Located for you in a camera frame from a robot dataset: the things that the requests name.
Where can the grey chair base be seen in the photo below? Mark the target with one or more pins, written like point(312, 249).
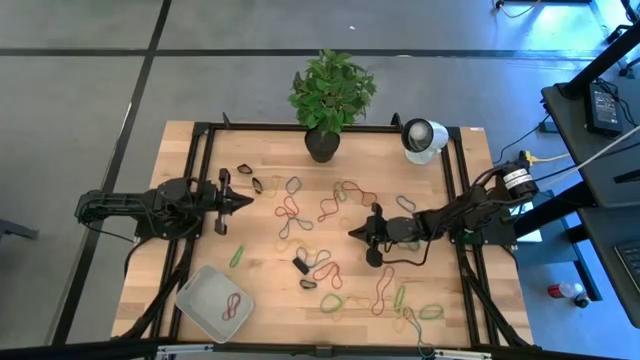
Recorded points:
point(15, 230)

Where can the red drink bottle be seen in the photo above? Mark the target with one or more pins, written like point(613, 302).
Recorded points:
point(562, 290)

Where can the black keyboard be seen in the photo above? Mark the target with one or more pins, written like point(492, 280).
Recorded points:
point(631, 262)

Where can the black power brick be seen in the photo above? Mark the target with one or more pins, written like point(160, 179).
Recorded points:
point(603, 110)

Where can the black camera mount beam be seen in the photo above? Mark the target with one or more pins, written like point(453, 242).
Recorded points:
point(75, 350)

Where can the thin blue rubber band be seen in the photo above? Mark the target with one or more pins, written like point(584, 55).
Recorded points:
point(417, 330)

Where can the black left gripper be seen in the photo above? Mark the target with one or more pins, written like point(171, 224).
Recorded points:
point(210, 200)

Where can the green potted plant black pot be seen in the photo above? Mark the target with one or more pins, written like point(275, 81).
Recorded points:
point(330, 95)

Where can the yellow rubber band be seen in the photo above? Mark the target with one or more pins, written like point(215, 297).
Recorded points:
point(367, 302)
point(265, 192)
point(340, 222)
point(395, 325)
point(280, 245)

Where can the red rubber band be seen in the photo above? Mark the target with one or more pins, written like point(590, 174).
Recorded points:
point(330, 206)
point(382, 292)
point(361, 191)
point(290, 213)
point(231, 306)
point(331, 274)

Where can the yellow power plug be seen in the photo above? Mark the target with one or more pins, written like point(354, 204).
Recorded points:
point(526, 157)

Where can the black office desk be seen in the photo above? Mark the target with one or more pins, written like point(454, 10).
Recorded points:
point(590, 165)

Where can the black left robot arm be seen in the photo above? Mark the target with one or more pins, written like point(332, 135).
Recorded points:
point(125, 205)

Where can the green rubber band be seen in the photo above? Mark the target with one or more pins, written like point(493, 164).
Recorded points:
point(234, 260)
point(421, 314)
point(412, 248)
point(321, 303)
point(335, 192)
point(396, 300)

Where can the grey plastic bin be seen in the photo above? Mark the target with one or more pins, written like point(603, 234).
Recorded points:
point(205, 300)

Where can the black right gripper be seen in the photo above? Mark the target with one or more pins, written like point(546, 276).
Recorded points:
point(392, 230)

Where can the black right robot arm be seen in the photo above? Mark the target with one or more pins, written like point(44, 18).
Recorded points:
point(465, 210)

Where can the white cylindrical spot lamp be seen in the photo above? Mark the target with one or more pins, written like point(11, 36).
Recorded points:
point(425, 140)

